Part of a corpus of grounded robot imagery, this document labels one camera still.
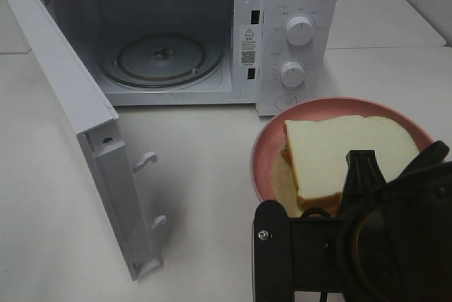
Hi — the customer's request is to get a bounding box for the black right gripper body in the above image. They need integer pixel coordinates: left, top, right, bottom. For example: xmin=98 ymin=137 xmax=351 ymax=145
xmin=290 ymin=150 xmax=386 ymax=291

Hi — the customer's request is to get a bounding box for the white bread sandwich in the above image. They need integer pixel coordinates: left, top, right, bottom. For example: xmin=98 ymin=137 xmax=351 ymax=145
xmin=271 ymin=115 xmax=419 ymax=217

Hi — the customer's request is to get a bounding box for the pink round plate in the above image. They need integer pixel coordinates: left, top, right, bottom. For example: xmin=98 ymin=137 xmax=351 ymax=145
xmin=250 ymin=97 xmax=433 ymax=217

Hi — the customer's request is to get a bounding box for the round white door button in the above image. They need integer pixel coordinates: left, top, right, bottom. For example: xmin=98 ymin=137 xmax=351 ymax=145
xmin=275 ymin=94 xmax=297 ymax=111

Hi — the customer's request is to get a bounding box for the white microwave door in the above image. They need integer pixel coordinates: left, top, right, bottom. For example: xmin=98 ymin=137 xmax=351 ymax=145
xmin=5 ymin=0 xmax=167 ymax=281

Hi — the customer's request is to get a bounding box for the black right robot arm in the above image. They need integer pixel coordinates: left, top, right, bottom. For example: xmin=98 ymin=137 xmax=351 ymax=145
xmin=290 ymin=141 xmax=451 ymax=301

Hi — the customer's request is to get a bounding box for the lower white timer knob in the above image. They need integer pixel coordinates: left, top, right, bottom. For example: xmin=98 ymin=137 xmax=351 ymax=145
xmin=280 ymin=61 xmax=305 ymax=87

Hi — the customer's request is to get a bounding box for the white microwave oven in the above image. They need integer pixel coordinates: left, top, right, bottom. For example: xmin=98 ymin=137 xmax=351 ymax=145
xmin=41 ymin=0 xmax=336 ymax=116

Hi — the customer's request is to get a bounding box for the upper white power knob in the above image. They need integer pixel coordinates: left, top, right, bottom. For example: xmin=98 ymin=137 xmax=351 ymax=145
xmin=285 ymin=15 xmax=314 ymax=47

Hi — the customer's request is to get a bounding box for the glass microwave turntable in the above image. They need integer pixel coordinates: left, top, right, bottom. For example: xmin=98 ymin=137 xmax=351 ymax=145
xmin=97 ymin=24 xmax=230 ymax=90

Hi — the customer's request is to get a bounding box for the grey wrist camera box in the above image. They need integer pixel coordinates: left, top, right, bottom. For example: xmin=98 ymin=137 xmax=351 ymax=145
xmin=253 ymin=200 xmax=294 ymax=301

